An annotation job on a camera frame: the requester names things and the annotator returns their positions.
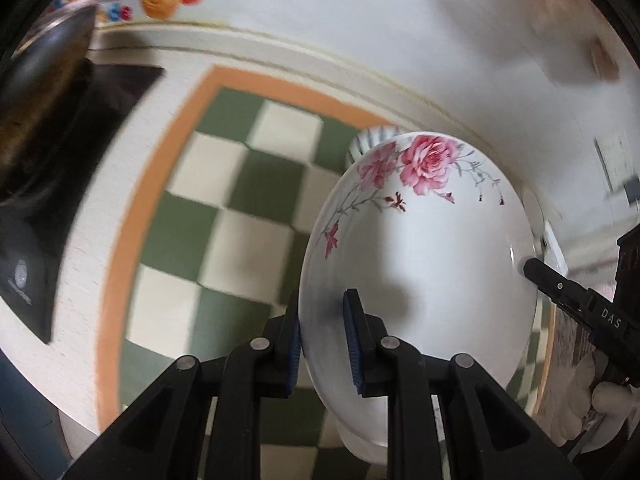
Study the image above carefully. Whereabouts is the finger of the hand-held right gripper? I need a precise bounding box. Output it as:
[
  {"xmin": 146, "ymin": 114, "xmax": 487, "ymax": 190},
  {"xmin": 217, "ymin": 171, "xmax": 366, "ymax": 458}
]
[{"xmin": 522, "ymin": 257, "xmax": 597, "ymax": 329}]

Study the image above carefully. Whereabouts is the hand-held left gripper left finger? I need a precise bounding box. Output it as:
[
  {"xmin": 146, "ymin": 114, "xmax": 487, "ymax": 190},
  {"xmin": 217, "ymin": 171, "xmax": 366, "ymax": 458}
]
[{"xmin": 62, "ymin": 290, "xmax": 303, "ymax": 480}]

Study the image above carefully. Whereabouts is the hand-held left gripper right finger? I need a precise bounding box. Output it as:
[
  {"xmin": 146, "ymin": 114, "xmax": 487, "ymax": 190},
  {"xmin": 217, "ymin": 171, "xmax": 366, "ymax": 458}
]
[{"xmin": 342, "ymin": 287, "xmax": 586, "ymax": 480}]

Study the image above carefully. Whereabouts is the white plate with pink flowers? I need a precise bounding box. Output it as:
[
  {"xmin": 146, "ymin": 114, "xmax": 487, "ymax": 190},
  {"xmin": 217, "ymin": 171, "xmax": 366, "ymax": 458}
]
[{"xmin": 298, "ymin": 131, "xmax": 543, "ymax": 448}]

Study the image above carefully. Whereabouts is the person's right hand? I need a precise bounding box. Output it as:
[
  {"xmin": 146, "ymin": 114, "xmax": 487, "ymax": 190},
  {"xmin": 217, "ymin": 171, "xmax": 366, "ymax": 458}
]
[{"xmin": 551, "ymin": 349, "xmax": 637, "ymax": 450}]

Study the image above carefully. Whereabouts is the green and white checkered mat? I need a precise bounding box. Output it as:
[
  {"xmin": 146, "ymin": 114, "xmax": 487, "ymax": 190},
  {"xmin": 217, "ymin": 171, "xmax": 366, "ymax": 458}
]
[{"xmin": 96, "ymin": 65, "xmax": 557, "ymax": 480}]

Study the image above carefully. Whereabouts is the white dish with blue leaves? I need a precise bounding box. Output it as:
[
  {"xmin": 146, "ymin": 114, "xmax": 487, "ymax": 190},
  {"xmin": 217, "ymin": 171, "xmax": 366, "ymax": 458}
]
[{"xmin": 346, "ymin": 125, "xmax": 407, "ymax": 167}]

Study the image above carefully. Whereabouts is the black induction cooker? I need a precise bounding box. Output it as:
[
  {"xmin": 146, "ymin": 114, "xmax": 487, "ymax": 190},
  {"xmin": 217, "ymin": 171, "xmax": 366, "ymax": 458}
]
[{"xmin": 0, "ymin": 57, "xmax": 167, "ymax": 346}]

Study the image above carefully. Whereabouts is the black wok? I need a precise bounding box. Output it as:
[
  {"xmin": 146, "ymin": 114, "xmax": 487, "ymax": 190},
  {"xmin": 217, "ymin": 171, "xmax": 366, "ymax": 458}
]
[{"xmin": 0, "ymin": 4, "xmax": 97, "ymax": 203}]

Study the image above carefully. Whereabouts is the white wall socket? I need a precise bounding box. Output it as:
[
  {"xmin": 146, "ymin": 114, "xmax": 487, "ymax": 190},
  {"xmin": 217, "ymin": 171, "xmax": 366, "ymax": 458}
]
[{"xmin": 594, "ymin": 129, "xmax": 640, "ymax": 197}]

